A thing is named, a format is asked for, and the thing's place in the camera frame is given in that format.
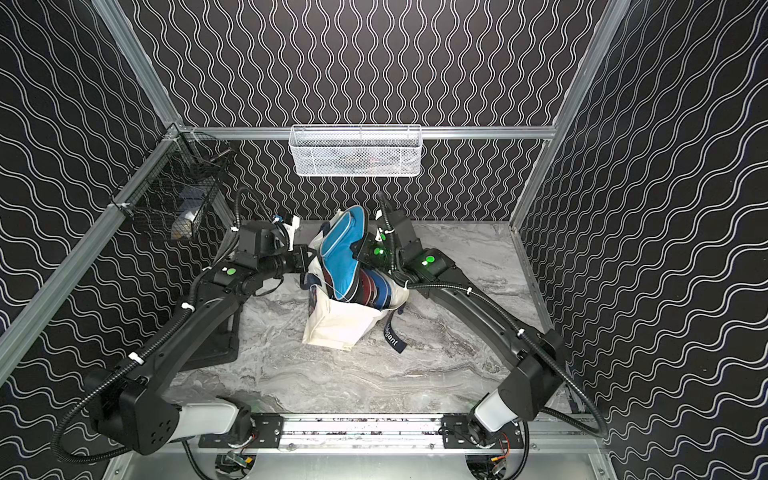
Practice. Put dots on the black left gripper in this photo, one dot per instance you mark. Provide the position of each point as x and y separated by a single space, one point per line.
306 260

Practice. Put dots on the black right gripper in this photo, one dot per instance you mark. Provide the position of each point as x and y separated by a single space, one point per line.
362 253

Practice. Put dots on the blue paddle case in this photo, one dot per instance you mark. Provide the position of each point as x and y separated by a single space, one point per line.
381 290

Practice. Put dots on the teal paddle case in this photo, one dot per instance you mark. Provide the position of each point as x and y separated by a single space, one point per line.
339 265

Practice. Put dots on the cream canvas tote bag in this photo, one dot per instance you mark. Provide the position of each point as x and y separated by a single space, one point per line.
340 325

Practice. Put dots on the maroon paddle case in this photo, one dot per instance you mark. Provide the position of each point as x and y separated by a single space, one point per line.
362 293

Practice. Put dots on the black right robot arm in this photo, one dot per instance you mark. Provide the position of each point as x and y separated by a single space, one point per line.
535 360

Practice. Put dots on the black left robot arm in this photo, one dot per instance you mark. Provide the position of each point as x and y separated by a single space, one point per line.
125 403

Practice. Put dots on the black box on table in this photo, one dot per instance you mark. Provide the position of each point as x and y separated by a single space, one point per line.
222 346

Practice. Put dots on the black wire basket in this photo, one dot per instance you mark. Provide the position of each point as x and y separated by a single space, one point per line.
173 199

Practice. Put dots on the white wire mesh basket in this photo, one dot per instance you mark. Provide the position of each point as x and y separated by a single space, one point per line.
364 150

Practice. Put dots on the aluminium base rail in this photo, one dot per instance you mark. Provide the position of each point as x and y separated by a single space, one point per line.
412 433

